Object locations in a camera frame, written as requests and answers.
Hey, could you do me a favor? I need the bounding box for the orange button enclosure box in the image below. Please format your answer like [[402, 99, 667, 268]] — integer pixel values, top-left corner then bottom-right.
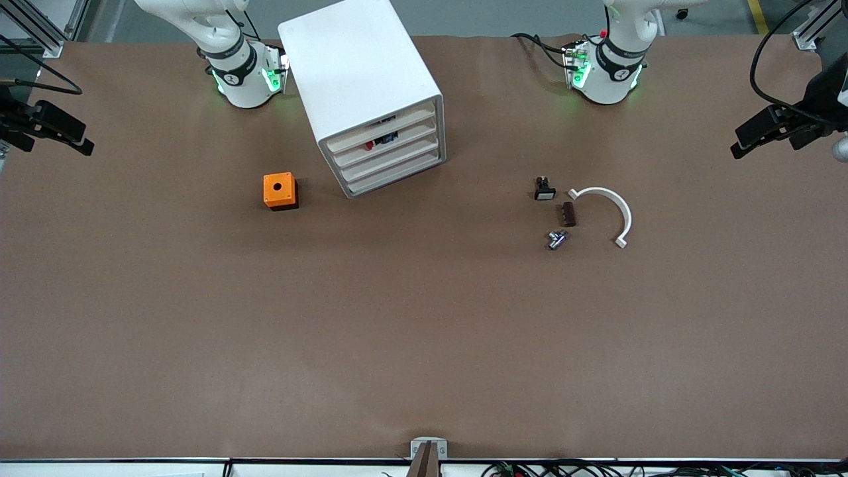
[[263, 172, 299, 211]]

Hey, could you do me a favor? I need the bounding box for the white curved pipe clamp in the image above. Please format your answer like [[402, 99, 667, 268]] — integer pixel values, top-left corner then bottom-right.
[[568, 187, 633, 249]]

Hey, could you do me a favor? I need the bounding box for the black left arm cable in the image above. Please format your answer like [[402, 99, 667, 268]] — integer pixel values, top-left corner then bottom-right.
[[749, 0, 820, 127]]

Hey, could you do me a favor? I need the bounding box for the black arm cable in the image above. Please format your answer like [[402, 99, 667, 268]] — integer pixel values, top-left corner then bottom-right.
[[0, 34, 85, 95], [749, 0, 820, 127]]

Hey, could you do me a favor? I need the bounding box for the brown wooden bar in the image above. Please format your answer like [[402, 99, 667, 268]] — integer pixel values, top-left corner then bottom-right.
[[405, 443, 441, 477]]

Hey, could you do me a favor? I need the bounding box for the white table edge rail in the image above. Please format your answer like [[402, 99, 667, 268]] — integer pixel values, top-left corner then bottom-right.
[[0, 457, 848, 477]]

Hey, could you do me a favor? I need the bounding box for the grey metal bracket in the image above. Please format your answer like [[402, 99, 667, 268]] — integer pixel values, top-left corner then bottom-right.
[[409, 437, 449, 460]]

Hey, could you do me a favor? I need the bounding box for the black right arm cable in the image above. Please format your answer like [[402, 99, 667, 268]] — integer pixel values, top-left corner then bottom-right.
[[0, 34, 85, 95]]

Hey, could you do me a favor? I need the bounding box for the black cable bundle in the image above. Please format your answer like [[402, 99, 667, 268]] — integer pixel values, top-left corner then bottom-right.
[[480, 459, 848, 477]]

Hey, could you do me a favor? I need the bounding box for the black cable on table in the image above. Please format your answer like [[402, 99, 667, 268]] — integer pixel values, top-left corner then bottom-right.
[[510, 32, 572, 64]]

